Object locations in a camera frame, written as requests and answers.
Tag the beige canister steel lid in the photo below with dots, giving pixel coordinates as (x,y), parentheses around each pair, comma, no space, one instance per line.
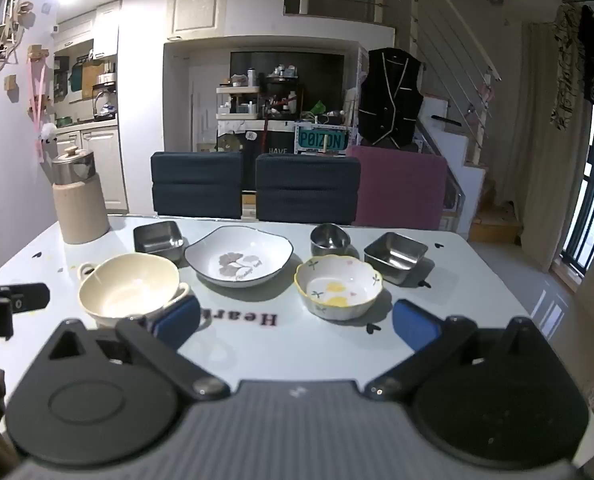
(79,205)

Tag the flower-print bowl yellow rim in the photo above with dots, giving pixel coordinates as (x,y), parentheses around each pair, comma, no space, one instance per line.
(337,285)

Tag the green sign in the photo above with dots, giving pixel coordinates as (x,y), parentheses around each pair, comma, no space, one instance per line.
(321,140)

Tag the dark blue chair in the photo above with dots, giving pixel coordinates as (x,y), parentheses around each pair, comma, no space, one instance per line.
(197,185)
(307,190)

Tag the black shelf rack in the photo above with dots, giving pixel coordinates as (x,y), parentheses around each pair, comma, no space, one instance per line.
(282,95)

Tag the black vest white trim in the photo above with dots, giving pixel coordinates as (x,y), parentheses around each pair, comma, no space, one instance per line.
(389,95)

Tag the white leaf-print plate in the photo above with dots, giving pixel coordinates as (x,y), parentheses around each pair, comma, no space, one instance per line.
(237,260)

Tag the dark hanging clothes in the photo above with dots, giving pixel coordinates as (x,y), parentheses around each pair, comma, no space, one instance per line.
(587,60)

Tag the white kitchen cabinets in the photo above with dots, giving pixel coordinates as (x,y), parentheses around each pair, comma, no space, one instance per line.
(102,160)

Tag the beige curtain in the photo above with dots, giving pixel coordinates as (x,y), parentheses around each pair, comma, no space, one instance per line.
(547,160)

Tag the white shelf rack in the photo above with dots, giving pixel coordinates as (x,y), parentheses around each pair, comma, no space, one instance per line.
(237,110)

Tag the square steel container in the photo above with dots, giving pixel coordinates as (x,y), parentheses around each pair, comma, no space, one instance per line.
(157,240)
(394,256)

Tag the round steel bowl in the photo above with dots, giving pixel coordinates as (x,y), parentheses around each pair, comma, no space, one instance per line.
(329,242)

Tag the stair railing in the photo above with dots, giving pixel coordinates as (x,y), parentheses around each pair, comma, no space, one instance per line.
(457,50)

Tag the white staircase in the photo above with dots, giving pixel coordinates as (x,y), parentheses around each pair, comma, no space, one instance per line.
(457,140)

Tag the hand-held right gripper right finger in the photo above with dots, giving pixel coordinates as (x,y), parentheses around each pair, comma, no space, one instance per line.
(417,327)

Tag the pink ribbon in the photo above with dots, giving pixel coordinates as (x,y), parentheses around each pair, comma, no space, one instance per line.
(38,100)

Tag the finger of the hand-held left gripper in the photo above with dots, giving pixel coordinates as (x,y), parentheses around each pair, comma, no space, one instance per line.
(24,297)

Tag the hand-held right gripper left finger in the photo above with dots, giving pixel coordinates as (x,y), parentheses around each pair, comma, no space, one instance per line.
(177,321)

